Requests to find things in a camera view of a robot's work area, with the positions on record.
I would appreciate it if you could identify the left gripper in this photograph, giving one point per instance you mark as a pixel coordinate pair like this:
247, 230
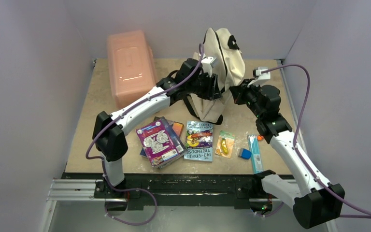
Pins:
212, 92

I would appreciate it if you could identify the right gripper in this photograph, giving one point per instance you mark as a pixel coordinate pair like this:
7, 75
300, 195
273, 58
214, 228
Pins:
237, 94

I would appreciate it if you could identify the cream canvas backpack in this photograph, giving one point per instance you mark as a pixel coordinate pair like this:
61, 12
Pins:
230, 69

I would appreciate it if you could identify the purple activity book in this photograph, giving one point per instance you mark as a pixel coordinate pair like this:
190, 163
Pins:
160, 142

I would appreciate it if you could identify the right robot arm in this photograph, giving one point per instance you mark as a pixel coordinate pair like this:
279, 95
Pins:
312, 197

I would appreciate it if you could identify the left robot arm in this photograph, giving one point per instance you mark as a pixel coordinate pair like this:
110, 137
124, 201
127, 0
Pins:
110, 131

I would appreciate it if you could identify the banana eraser blister pack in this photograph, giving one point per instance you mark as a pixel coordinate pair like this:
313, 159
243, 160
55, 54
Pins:
225, 144

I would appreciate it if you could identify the blue pencil pack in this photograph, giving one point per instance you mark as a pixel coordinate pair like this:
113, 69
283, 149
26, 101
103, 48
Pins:
255, 153

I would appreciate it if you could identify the treehouse storey paperback book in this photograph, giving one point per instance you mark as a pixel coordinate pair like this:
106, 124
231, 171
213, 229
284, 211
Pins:
199, 141

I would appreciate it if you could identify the book with orange cover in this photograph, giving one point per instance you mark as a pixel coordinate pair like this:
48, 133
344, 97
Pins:
177, 127

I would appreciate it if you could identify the blue grey eraser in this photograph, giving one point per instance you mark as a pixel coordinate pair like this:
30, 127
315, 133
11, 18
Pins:
244, 154

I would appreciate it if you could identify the pink plastic storage box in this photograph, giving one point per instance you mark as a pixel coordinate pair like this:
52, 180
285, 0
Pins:
131, 66

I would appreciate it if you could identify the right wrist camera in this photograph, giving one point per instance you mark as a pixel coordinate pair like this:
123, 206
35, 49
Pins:
260, 76

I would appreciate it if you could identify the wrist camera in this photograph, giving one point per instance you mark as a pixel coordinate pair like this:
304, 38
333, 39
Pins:
208, 62
260, 76

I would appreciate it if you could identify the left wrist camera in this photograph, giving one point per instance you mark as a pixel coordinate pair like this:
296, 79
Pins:
208, 62

